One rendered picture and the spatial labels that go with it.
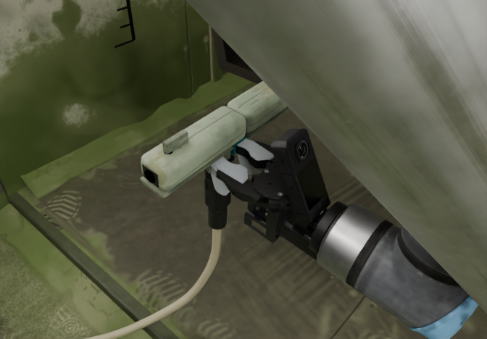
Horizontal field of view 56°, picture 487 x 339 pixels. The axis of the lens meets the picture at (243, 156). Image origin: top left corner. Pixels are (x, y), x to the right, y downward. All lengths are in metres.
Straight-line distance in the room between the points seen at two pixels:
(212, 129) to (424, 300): 0.31
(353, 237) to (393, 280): 0.06
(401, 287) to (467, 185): 0.37
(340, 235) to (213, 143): 0.19
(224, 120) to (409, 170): 0.46
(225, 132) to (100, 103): 0.88
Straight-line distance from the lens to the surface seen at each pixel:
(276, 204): 0.57
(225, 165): 0.61
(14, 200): 1.39
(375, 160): 0.16
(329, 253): 0.55
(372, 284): 0.54
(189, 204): 1.24
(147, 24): 1.46
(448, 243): 0.21
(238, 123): 0.60
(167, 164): 0.54
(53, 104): 1.36
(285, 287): 1.05
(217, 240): 0.77
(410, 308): 0.54
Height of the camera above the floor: 0.88
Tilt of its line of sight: 37 degrees down
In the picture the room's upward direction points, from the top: straight up
